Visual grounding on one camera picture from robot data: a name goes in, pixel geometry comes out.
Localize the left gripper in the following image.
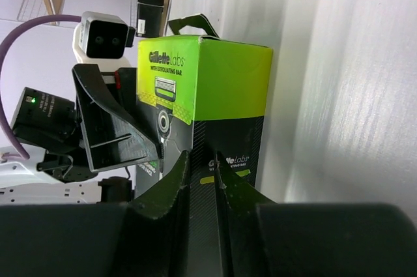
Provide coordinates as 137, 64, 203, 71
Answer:
11, 64, 160, 182

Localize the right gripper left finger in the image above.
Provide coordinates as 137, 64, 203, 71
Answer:
1, 151, 190, 276

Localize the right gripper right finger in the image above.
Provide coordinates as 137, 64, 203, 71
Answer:
214, 153, 416, 276

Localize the black green razor box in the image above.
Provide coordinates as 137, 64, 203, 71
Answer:
136, 0, 164, 38
136, 14, 273, 276

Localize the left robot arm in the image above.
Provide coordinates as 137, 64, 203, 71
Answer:
1, 65, 160, 205

